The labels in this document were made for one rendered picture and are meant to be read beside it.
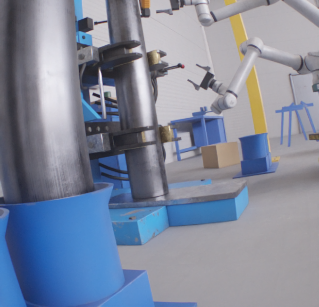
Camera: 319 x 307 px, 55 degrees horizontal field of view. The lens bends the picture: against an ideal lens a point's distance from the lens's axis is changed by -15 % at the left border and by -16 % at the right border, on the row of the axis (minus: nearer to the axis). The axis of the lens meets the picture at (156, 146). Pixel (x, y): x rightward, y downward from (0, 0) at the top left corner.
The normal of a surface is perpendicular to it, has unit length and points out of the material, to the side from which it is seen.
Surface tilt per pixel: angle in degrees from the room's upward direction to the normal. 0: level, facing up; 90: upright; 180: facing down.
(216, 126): 90
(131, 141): 90
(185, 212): 90
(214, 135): 90
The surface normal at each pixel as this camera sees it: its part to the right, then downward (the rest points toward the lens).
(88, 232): 0.73, -0.11
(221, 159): 0.33, -0.04
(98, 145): -0.40, 0.07
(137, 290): 0.90, -0.14
